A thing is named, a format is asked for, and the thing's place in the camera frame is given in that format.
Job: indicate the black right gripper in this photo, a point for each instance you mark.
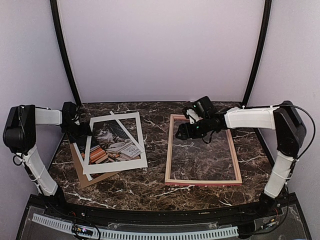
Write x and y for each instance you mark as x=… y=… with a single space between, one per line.
x=187 y=133

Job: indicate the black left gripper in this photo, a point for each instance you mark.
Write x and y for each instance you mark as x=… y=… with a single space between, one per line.
x=86 y=130

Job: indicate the clear acrylic sheet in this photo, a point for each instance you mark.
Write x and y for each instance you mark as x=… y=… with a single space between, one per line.
x=194 y=160

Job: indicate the brown cardboard backing board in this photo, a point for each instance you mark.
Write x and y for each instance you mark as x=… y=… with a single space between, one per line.
x=86 y=180

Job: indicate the pink wooden picture frame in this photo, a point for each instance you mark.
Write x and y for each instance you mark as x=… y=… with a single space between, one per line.
x=175 y=121

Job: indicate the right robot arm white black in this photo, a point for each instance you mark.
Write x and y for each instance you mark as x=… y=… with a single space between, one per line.
x=282 y=118

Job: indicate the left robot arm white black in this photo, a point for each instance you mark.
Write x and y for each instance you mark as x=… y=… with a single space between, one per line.
x=20 y=137

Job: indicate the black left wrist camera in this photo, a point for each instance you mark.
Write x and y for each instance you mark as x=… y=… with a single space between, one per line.
x=69 y=112

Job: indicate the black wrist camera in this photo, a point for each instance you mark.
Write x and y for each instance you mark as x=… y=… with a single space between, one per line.
x=69 y=112
x=199 y=109

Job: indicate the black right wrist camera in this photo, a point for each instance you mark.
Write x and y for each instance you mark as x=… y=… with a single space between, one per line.
x=199 y=109

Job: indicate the black front table rail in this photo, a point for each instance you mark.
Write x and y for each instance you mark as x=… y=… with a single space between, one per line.
x=80 y=214

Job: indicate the white slotted cable duct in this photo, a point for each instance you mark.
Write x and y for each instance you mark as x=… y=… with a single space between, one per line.
x=92 y=233

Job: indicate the black left corner post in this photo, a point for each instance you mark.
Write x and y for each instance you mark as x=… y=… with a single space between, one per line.
x=63 y=51

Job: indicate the black corner post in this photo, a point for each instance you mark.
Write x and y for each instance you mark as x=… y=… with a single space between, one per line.
x=63 y=51
x=259 y=51

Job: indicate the black right corner post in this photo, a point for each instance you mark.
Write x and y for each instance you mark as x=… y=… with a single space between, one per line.
x=259 y=51

